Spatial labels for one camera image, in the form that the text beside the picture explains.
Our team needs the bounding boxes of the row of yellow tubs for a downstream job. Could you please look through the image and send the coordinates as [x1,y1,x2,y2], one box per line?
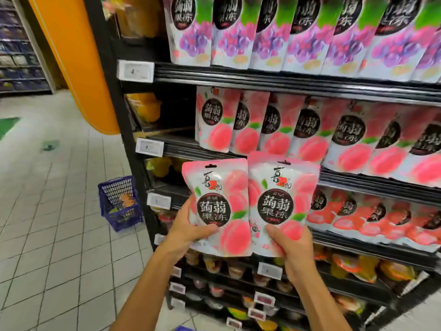
[110,0,166,39]

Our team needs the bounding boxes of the green floor sticker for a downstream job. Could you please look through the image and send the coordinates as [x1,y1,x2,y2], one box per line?
[0,117,22,141]

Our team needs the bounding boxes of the dark grey metal shelf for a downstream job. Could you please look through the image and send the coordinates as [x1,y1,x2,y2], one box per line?
[83,0,441,331]

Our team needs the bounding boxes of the row of small pink-lid cups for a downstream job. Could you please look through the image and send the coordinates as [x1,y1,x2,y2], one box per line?
[155,210,421,283]

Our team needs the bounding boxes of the row of purple-white bags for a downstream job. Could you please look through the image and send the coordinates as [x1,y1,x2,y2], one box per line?
[163,0,441,83]

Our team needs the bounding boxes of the person's left forearm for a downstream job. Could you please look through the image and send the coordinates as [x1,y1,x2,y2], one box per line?
[110,251,187,331]

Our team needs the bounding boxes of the dark distant shelf unit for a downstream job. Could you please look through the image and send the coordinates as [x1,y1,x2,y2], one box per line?
[0,0,52,95]

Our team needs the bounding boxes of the orange aisle sign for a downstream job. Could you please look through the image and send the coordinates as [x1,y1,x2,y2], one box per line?
[28,0,121,135]

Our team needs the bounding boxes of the person's right hand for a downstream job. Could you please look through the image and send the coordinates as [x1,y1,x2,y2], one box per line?
[265,220,318,287]

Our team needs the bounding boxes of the person's right forearm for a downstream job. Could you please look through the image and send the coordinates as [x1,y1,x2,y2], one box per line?
[289,272,352,331]

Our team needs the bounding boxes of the orange snack packets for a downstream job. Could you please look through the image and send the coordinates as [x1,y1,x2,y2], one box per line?
[117,193,136,211]

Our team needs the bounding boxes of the row of red-white bags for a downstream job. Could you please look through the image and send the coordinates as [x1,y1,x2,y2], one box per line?
[306,188,441,254]

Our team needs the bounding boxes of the person's left hand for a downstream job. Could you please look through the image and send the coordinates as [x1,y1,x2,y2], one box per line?
[157,196,220,263]

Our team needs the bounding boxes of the row of pink-white bags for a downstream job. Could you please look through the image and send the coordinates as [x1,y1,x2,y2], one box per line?
[195,86,441,189]

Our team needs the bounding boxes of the pink-white jelly bag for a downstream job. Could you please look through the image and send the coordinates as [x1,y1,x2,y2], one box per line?
[248,151,321,258]
[181,158,254,258]

